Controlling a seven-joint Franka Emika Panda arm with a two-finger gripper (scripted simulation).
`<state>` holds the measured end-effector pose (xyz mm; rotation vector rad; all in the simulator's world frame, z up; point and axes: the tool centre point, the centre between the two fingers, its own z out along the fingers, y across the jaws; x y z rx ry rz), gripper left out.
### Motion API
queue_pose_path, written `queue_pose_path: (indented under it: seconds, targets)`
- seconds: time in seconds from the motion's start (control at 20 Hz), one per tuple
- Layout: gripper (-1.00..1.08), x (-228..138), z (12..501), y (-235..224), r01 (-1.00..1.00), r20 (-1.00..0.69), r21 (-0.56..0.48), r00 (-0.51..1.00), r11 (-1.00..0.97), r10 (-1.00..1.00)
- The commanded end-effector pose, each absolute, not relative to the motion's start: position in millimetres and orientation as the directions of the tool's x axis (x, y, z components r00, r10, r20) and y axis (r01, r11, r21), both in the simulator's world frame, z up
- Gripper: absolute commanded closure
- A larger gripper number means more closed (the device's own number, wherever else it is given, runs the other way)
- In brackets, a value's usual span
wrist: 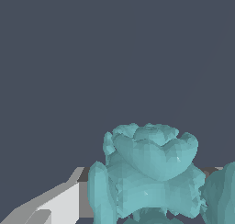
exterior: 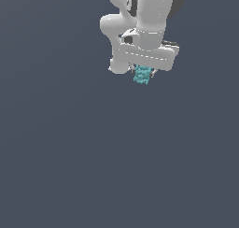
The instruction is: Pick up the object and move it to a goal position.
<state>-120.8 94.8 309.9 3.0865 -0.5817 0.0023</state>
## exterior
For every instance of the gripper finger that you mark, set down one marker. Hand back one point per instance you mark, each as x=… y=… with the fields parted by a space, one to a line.
x=153 y=72
x=132 y=68

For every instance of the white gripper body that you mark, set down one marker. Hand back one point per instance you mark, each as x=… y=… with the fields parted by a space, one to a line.
x=146 y=54

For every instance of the teal bumpy object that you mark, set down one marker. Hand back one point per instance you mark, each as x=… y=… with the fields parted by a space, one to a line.
x=142 y=75

